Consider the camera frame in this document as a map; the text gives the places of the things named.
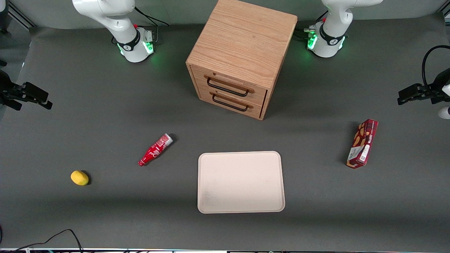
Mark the black right arm base cable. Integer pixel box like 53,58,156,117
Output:
134,6,170,44

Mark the wooden drawer front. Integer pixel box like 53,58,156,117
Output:
198,87,264,118
190,65,268,104

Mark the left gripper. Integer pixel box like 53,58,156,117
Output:
397,69,450,105

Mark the wooden drawer cabinet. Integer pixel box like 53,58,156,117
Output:
186,0,298,121

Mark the red cola bottle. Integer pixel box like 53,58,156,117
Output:
138,133,174,167

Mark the aluminium frame rail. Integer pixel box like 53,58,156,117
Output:
6,0,36,29

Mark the black arm base cable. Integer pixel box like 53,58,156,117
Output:
134,6,170,44
295,10,329,41

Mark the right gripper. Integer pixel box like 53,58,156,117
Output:
0,70,53,111

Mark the black left arm base cable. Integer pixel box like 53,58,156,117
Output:
295,10,329,41

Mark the yellow lemon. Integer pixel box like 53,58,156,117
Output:
70,170,89,186

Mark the beige rectangular tray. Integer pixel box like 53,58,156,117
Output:
197,151,285,214

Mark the black table edge cable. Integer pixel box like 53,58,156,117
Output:
10,229,83,253

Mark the grey table mat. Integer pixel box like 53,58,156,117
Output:
0,13,450,252

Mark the black drawer handle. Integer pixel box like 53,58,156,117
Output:
212,93,249,112
206,77,250,97

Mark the red cookie box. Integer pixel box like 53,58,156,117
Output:
346,119,379,169

